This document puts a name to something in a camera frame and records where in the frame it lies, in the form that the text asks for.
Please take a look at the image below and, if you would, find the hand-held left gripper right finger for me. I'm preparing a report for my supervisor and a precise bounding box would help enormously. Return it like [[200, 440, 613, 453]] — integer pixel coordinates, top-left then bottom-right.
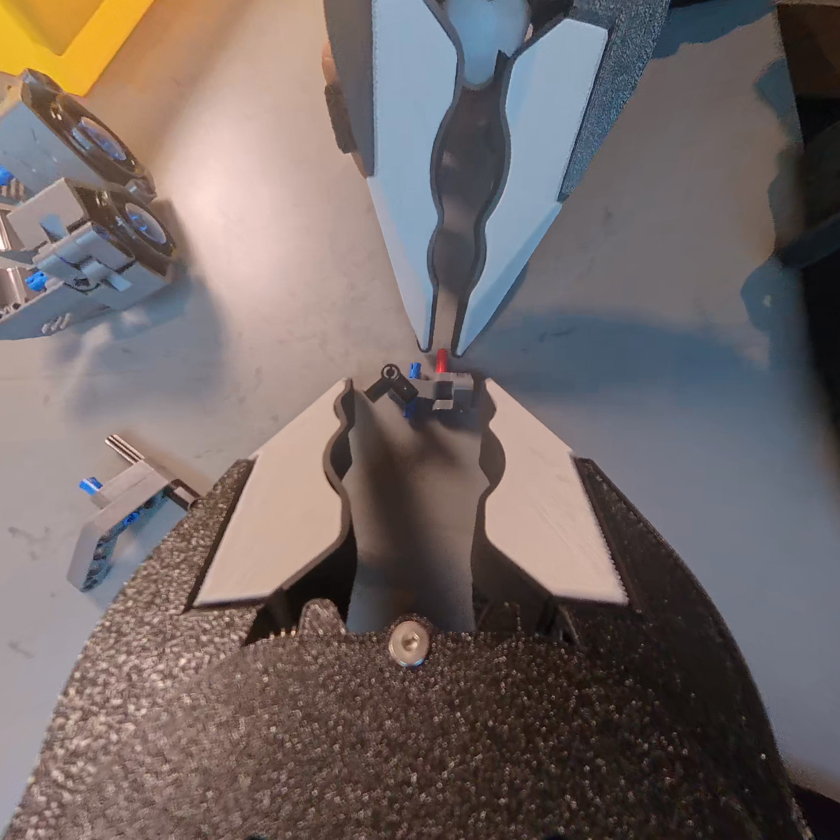
[[476, 377, 629, 605]]

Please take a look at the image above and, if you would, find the black connector with blue pins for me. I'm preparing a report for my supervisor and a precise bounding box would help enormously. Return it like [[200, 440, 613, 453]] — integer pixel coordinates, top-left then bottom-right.
[[364, 363, 421, 419]]

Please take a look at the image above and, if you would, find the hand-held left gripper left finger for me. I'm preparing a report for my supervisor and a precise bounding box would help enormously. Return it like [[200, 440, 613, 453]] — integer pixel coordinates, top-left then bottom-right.
[[192, 377, 357, 608]]

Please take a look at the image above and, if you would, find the grey beam with black axle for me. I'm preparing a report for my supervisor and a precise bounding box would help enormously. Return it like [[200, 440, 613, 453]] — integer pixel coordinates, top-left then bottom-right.
[[67, 434, 202, 592]]

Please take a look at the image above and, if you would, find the large yellow storage bin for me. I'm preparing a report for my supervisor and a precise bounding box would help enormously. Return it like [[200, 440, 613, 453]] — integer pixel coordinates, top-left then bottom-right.
[[0, 0, 156, 96]]

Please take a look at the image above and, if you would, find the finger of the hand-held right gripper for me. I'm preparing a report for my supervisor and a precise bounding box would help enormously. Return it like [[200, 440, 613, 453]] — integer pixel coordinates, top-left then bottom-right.
[[366, 0, 462, 352], [454, 16, 611, 355]]

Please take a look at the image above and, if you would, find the grey angular connector piece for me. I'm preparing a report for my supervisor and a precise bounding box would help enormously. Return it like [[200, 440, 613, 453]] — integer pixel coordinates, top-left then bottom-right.
[[420, 370, 475, 413]]

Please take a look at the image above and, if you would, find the grey desk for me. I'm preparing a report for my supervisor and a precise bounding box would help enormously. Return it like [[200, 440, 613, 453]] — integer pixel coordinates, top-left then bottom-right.
[[0, 0, 815, 808]]

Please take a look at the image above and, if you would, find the grey twin engine toy assembly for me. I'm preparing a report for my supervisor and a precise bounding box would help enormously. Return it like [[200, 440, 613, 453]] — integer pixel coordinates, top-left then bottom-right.
[[0, 69, 178, 341]]

